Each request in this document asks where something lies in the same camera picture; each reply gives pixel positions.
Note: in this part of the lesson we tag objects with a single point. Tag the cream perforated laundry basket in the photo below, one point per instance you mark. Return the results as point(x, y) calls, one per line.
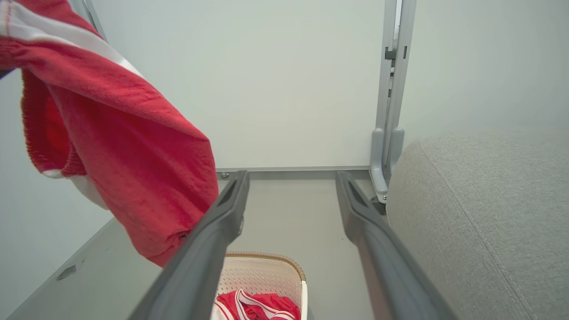
point(266, 273)

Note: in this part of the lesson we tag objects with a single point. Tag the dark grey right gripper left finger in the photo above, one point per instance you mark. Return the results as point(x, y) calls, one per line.
point(200, 266)

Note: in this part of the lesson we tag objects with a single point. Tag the grey partition post with foot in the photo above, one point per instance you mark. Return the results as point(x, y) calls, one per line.
point(383, 89)

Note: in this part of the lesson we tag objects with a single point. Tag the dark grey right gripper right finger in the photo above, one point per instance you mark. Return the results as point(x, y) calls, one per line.
point(391, 275)

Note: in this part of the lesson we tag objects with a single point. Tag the red and white jersey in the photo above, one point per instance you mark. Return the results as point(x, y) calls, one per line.
point(266, 307)

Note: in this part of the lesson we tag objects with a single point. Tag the grey fabric sofa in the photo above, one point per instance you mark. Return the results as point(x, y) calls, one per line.
point(480, 222)

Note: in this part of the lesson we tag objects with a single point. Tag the small grey floor plate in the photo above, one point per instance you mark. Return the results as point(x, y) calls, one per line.
point(66, 272)

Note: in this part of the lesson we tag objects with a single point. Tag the red shorts with white stripe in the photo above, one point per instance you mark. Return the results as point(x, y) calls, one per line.
point(133, 155)

